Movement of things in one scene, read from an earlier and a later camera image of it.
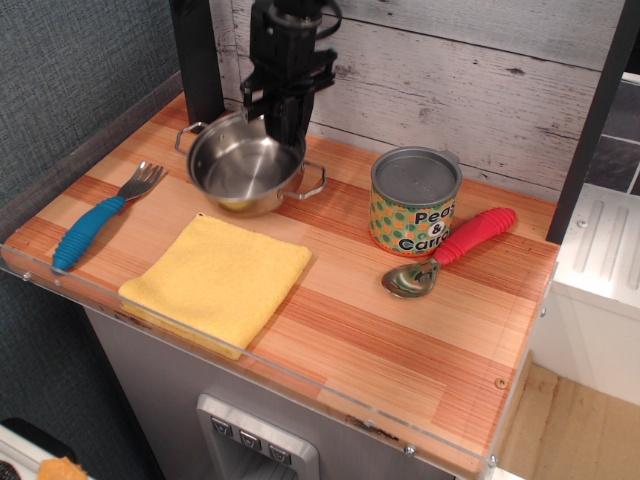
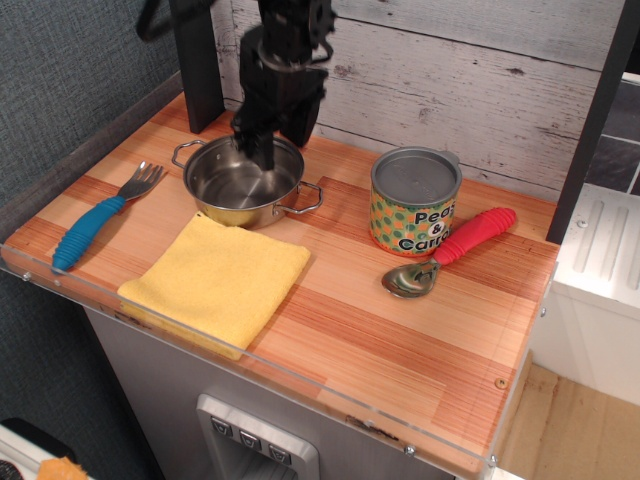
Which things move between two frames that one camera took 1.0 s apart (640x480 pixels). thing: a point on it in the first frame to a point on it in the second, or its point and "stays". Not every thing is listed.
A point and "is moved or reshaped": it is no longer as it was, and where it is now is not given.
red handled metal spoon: (414, 279) stays
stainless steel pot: (235, 162) is moved or reshaped
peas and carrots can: (413, 195) stays
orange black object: (66, 467) stays
